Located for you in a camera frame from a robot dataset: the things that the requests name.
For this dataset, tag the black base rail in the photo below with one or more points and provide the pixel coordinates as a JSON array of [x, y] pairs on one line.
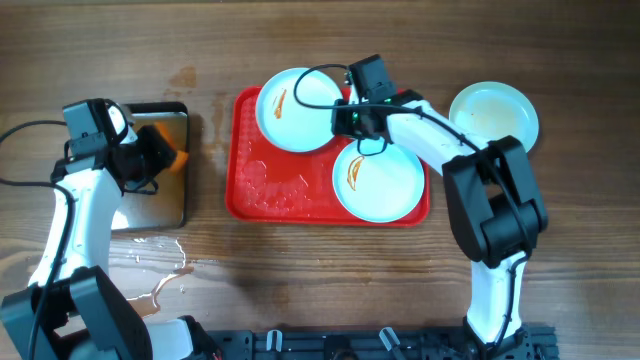
[[425, 344]]

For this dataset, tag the red plastic tray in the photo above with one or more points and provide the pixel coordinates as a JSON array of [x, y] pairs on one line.
[[270, 185]]

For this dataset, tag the white plate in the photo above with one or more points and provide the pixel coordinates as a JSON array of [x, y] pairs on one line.
[[287, 124], [378, 182], [494, 110]]

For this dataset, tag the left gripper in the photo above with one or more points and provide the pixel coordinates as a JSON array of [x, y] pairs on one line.
[[163, 148]]

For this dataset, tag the green orange sponge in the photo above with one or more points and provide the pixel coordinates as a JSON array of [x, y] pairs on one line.
[[180, 158]]

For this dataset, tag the black water basin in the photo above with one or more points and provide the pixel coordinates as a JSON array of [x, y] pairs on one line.
[[167, 208]]

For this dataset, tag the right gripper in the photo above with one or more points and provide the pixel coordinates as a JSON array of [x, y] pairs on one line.
[[340, 125]]

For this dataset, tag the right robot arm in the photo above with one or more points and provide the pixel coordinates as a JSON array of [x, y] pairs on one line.
[[495, 207]]

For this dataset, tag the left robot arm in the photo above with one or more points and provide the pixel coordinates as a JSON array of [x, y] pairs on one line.
[[71, 309]]

